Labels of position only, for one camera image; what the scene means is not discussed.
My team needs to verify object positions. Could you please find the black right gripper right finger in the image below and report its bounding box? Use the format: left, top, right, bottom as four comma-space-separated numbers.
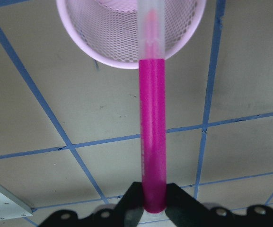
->
165, 183, 273, 227

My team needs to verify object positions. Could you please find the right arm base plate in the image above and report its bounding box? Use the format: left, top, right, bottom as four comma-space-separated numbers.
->
0, 185, 33, 221

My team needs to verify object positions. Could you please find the pink mesh cup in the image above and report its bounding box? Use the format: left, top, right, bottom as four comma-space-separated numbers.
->
56, 0, 206, 69

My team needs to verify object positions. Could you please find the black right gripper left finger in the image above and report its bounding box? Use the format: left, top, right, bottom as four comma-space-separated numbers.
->
40, 182, 143, 227

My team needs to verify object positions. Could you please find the pink marker pen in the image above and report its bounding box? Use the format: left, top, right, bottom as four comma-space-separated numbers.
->
137, 0, 167, 214

